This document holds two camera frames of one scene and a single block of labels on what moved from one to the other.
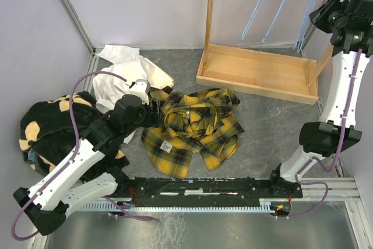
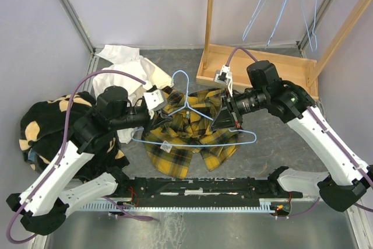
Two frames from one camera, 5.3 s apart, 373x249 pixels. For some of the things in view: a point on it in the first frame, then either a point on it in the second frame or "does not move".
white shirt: (112, 82) does not move
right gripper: (318, 17) -> (226, 118)
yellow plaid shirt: (201, 121) does not move
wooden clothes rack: (278, 76) does not move
